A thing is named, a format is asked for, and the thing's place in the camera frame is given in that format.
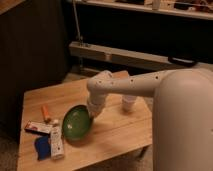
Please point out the wooden table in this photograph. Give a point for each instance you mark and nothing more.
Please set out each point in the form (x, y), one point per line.
(113, 133)

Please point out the red white black box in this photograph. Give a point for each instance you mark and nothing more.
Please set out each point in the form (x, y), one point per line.
(38, 127)

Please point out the green ceramic bowl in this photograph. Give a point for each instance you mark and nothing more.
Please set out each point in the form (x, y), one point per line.
(76, 123)

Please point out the grey metal beam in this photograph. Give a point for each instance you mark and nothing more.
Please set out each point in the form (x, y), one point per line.
(123, 57)

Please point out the blue sponge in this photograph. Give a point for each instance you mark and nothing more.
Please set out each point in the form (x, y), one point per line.
(42, 147)

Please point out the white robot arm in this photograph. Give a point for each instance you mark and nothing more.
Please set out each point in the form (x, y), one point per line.
(182, 118)

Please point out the cluttered shelf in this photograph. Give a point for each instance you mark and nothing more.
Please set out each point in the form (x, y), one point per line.
(199, 9)

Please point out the metal pole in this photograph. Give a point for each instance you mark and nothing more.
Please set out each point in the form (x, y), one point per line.
(79, 37)

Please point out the black handle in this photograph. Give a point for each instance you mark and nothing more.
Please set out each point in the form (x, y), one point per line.
(182, 63)

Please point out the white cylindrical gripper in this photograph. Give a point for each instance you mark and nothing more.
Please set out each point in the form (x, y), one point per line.
(95, 105)

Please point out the white paper cup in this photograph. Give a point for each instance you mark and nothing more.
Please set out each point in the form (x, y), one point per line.
(127, 102)

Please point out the orange marker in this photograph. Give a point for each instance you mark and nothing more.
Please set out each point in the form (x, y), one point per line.
(45, 113)

